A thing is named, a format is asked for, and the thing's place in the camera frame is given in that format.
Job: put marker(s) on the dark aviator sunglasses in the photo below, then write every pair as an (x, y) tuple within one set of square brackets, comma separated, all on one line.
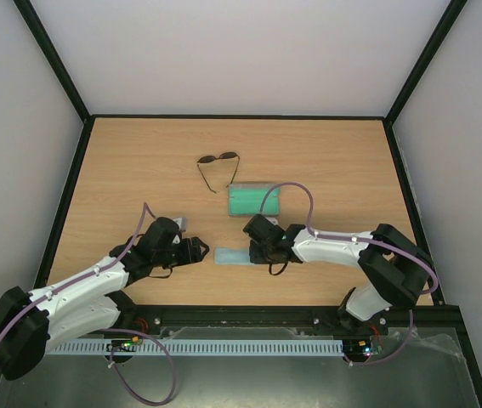
[(212, 165)]

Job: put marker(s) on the light blue cleaning cloth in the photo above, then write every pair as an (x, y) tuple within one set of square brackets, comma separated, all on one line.
[(232, 257)]

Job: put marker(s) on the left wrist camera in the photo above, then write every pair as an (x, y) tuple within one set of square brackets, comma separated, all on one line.
[(182, 224)]

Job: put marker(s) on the black front mounting rail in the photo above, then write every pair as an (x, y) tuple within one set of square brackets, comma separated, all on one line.
[(313, 320)]

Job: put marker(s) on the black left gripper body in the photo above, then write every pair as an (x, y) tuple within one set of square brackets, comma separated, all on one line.
[(183, 257)]

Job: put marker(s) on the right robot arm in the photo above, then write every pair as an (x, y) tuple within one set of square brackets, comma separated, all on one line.
[(396, 268)]

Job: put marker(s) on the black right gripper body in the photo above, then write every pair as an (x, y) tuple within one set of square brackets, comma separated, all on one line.
[(260, 252)]

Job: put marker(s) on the grey metal front tray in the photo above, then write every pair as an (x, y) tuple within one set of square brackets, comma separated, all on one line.
[(427, 373)]

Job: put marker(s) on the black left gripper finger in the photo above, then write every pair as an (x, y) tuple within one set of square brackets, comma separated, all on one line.
[(200, 245), (198, 256)]

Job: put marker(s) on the grey sunglasses case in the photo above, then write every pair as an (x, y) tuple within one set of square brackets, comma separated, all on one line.
[(245, 199)]

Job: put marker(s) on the light blue slotted cable duct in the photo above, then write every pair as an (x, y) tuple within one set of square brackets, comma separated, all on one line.
[(207, 347)]

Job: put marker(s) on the black enclosure frame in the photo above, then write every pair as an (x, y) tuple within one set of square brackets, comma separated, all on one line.
[(182, 57)]

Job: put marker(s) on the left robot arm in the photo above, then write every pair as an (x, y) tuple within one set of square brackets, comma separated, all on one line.
[(34, 323)]

